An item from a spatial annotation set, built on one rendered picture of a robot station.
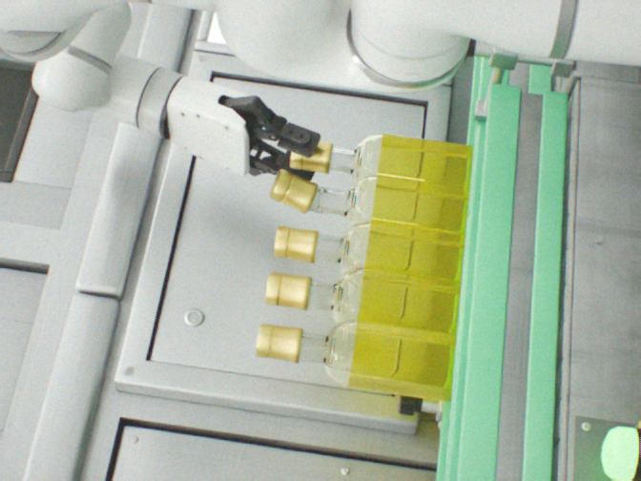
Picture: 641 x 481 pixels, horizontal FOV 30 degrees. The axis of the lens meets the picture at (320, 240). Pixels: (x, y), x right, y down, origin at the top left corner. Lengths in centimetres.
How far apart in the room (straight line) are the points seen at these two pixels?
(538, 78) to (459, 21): 53
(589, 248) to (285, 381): 39
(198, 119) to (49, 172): 29
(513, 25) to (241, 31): 20
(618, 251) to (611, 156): 11
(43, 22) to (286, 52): 19
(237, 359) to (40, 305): 24
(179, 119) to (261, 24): 45
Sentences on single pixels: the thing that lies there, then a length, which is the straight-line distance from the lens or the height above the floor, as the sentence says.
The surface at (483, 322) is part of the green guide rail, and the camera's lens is 110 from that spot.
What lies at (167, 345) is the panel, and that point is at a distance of 136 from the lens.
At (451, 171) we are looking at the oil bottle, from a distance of 131.
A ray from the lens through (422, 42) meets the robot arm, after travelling 88.
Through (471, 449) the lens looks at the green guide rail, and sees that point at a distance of 105.
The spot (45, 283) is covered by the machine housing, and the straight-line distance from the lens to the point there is 144.
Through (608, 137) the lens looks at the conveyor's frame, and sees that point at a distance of 121.
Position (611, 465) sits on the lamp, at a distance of 100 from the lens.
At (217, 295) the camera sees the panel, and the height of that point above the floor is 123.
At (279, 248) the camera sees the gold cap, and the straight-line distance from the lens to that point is 126.
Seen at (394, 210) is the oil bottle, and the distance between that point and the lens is 127.
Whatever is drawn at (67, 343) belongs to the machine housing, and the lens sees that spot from 138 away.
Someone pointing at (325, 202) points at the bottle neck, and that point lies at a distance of 129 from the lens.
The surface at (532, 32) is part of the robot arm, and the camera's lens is 86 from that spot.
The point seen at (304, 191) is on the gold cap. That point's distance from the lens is 128.
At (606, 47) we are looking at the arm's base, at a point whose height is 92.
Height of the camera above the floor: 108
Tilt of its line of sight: 1 degrees up
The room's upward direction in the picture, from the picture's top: 82 degrees counter-clockwise
